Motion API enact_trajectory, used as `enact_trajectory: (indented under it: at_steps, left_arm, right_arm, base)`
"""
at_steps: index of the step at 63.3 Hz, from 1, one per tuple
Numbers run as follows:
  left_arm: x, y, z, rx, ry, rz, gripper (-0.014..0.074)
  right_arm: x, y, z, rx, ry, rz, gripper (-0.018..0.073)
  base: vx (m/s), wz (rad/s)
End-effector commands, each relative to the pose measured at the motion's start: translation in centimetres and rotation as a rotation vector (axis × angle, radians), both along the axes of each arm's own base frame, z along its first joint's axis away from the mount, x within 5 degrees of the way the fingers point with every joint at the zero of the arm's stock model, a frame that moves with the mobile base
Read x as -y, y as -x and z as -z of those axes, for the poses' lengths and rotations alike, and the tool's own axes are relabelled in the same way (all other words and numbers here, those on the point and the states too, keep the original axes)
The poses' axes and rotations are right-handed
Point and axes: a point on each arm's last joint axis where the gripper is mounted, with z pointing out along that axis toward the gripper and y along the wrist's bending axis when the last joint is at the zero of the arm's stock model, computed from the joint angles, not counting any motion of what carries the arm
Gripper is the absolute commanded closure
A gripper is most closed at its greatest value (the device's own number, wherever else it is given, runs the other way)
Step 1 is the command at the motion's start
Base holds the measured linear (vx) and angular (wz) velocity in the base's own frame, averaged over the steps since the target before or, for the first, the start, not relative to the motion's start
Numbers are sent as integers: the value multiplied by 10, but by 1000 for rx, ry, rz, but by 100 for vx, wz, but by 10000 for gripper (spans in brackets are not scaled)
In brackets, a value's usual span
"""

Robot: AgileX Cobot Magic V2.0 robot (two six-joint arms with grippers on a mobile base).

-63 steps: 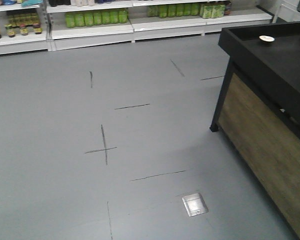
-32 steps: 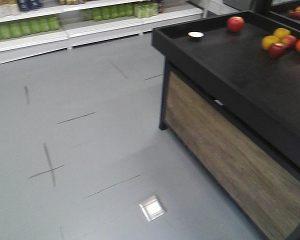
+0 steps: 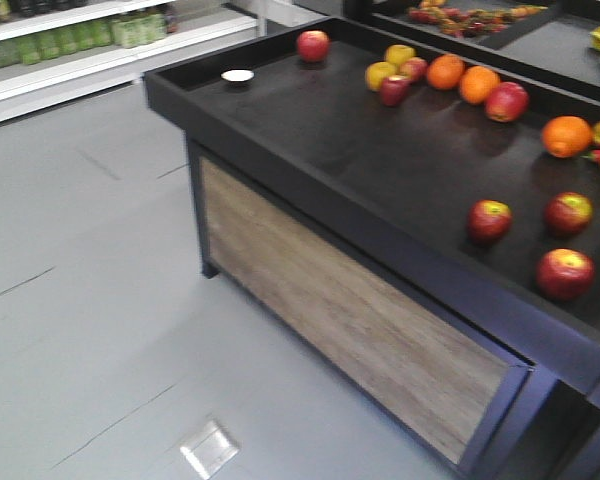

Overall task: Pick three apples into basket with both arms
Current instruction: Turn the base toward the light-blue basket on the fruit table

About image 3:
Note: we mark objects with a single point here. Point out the small white dish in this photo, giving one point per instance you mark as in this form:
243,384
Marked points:
238,76

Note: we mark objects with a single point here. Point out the white store shelf unit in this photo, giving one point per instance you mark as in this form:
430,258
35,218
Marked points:
27,88

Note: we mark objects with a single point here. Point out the red chili pepper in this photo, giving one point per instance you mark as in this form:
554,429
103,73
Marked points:
593,155

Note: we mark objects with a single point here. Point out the red apple near divider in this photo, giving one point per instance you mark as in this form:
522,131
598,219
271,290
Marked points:
567,214

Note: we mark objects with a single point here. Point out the black wooden produce display stand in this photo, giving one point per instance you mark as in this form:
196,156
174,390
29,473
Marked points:
337,195

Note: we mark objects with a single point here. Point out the red apple front left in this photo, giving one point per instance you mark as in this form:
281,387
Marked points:
564,274

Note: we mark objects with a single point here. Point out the metal floor socket cover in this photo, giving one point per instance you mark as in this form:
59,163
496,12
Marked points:
209,450

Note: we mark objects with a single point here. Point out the red apple middle left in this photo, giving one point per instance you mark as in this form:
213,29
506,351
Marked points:
488,221

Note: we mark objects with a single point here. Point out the orange fruit left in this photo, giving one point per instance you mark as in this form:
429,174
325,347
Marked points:
566,136

